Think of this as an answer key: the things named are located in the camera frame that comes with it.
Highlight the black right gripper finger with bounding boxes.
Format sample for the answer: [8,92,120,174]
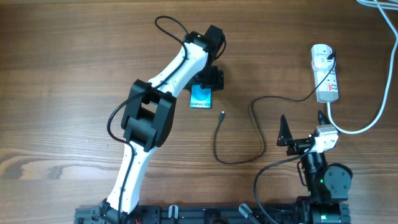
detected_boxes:
[277,114,293,147]
[318,110,331,125]

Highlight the blue screen Galaxy smartphone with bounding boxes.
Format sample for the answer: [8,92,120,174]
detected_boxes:
[190,85,211,109]

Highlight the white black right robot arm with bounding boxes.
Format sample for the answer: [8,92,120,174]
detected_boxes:
[277,111,353,224]

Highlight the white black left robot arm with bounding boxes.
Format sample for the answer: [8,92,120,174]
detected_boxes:
[99,26,226,223]

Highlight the white USB charger plug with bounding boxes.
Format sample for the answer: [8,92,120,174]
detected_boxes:
[312,55,334,71]

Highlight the white power strip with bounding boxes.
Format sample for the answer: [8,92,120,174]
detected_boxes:
[311,44,339,103]

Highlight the black USB charging cable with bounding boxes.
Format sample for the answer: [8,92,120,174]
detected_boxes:
[212,50,337,165]

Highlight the white power strip cord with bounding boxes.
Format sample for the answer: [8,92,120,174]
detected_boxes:
[326,0,398,135]

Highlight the white cables at corner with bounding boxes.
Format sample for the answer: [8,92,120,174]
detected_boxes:
[356,0,398,11]

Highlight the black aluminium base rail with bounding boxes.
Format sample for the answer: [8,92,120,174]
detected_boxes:
[73,203,351,224]

